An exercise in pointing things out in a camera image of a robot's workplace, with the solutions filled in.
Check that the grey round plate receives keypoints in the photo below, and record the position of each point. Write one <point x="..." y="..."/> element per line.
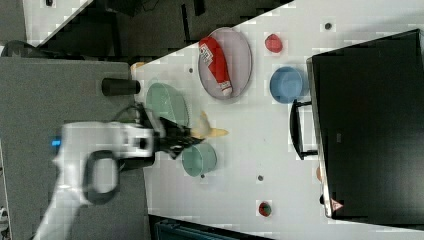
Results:
<point x="239" y="63"/>

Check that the plush peeled banana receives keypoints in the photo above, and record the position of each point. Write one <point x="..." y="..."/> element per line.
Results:
<point x="202" y="129"/>

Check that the black cylinder post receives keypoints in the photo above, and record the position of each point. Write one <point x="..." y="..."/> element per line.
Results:
<point x="118" y="87"/>

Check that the green cup with handle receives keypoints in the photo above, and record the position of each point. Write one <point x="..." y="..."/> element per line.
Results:
<point x="199" y="159"/>

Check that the toaster oven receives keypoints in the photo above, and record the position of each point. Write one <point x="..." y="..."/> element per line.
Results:
<point x="367" y="104"/>

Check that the orange plush ball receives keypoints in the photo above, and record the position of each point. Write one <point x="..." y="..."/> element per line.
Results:
<point x="318" y="174"/>

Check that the plush strawberry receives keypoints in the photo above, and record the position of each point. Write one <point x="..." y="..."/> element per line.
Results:
<point x="273" y="43"/>

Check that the blue bowl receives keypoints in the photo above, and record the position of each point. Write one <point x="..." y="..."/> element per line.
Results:
<point x="288" y="84"/>

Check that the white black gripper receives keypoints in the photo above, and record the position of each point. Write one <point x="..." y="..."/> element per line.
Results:
<point x="149" y="129"/>

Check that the blue metal frame rail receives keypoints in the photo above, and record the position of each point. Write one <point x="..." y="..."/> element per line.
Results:
<point x="169" y="229"/>

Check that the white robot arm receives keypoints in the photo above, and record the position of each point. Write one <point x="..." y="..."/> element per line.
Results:
<point x="91" y="155"/>

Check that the red plush ketchup bottle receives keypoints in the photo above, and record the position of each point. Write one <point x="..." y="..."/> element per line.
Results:
<point x="213" y="57"/>

